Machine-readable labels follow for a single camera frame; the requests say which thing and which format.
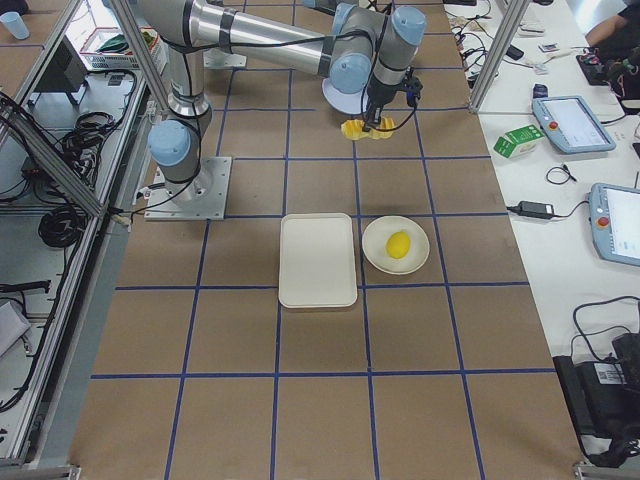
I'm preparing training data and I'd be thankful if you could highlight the black power adapter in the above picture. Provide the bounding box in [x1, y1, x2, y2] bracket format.
[518, 201, 555, 219]

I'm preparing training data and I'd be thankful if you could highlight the cream rectangular tray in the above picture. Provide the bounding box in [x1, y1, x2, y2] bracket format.
[278, 213, 358, 309]

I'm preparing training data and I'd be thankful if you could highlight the aluminium frame post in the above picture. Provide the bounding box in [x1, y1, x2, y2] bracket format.
[469, 0, 530, 113]

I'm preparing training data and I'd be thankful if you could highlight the blue plate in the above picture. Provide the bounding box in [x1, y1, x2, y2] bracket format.
[322, 78, 368, 115]

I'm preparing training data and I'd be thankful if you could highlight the yellow lemon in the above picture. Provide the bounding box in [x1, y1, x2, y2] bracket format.
[385, 230, 411, 259]

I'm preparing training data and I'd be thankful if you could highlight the teach pendant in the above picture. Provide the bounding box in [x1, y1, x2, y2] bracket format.
[531, 96, 616, 154]
[588, 183, 640, 266]

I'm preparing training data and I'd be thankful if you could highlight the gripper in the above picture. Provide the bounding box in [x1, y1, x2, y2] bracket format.
[363, 82, 400, 135]

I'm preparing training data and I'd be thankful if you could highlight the green white box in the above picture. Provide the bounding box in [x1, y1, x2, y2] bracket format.
[493, 124, 544, 159]

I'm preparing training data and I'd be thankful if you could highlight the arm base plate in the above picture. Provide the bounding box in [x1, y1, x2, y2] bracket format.
[143, 157, 232, 221]

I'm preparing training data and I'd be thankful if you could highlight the blue cup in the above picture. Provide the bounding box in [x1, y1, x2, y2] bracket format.
[0, 11, 30, 40]

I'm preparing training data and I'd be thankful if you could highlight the far teach pendant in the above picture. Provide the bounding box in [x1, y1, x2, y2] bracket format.
[531, 96, 616, 154]

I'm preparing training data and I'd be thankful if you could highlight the black phone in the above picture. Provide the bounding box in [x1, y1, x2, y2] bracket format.
[506, 45, 524, 60]

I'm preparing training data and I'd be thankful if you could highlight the cream plate with lemon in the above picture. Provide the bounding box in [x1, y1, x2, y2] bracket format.
[362, 216, 430, 275]

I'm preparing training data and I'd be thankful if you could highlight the near teach pendant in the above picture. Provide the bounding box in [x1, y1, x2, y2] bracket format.
[588, 183, 640, 266]

